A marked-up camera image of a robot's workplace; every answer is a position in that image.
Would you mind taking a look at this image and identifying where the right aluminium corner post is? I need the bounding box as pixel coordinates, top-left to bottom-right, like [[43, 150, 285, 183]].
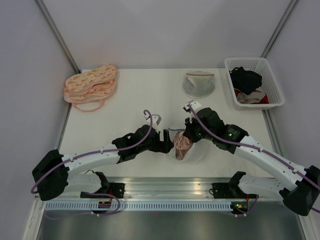
[[260, 0, 300, 58]]

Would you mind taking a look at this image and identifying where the aluminium corner post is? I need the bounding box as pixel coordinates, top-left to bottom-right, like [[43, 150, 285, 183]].
[[33, 0, 81, 74], [260, 0, 300, 58]]

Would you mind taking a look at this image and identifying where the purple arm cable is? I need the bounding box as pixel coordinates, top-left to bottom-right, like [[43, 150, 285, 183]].
[[187, 104, 320, 217], [30, 109, 153, 220]]

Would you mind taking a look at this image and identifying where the blue-zipper white mesh laundry bag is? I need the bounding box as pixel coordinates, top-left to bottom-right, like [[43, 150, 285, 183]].
[[168, 128, 208, 164]]

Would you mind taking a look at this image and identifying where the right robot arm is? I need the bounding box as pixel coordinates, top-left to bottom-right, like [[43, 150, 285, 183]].
[[183, 102, 320, 216]]

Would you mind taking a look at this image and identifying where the beige bra in basket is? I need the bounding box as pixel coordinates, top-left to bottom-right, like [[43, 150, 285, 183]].
[[236, 91, 266, 104]]

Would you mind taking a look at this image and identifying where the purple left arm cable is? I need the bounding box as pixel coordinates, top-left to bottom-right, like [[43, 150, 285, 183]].
[[30, 109, 153, 220]]

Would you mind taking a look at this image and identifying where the beige-trim mesh laundry bag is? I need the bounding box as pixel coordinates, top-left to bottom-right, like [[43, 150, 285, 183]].
[[182, 71, 215, 99]]

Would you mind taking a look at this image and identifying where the left aluminium corner post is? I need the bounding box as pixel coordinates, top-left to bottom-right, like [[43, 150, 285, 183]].
[[33, 0, 81, 74]]

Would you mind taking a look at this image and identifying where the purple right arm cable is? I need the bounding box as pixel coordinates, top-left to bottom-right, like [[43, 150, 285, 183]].
[[187, 104, 320, 217]]

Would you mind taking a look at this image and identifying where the red garment in basket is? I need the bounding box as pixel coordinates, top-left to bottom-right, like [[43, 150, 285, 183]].
[[234, 88, 269, 104]]

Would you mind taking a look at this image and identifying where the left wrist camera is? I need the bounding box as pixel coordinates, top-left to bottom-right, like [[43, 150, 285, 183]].
[[147, 114, 162, 132]]

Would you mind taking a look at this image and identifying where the aluminium rail table edge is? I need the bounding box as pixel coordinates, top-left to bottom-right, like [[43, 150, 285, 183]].
[[34, 176, 308, 201]]

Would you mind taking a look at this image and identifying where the white slotted cable duct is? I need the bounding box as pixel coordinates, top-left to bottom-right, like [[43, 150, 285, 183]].
[[45, 200, 232, 212]]

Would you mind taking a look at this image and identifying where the pink bra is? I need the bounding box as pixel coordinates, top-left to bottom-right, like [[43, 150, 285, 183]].
[[173, 131, 193, 161]]

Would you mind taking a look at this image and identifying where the white plastic basket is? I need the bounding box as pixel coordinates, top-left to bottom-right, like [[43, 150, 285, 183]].
[[224, 57, 285, 110]]

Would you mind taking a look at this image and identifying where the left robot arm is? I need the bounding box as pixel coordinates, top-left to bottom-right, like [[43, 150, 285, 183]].
[[30, 125, 174, 201]]

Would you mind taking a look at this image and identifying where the black garment in basket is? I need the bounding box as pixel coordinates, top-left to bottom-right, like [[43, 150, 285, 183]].
[[229, 67, 262, 95]]

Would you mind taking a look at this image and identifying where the pink patterned laundry bag stack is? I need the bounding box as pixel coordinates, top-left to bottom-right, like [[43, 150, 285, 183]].
[[63, 64, 118, 113]]

